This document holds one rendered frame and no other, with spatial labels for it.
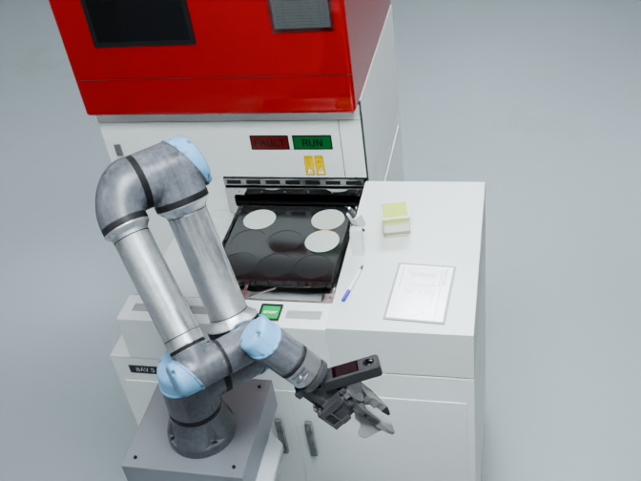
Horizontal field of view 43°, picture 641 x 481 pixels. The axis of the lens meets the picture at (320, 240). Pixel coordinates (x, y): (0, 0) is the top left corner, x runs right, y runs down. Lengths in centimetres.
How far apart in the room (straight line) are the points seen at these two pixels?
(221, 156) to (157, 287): 96
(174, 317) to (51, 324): 221
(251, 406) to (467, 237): 73
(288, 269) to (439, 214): 44
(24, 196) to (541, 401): 298
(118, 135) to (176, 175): 96
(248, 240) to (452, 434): 79
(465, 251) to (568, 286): 141
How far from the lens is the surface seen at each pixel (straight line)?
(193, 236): 169
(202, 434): 180
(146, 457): 188
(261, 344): 153
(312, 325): 198
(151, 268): 161
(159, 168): 165
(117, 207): 163
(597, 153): 434
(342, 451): 231
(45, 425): 336
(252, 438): 185
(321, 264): 225
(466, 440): 220
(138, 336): 217
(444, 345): 195
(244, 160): 249
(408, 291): 203
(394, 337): 195
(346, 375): 160
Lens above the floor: 232
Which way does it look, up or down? 37 degrees down
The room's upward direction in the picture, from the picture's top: 9 degrees counter-clockwise
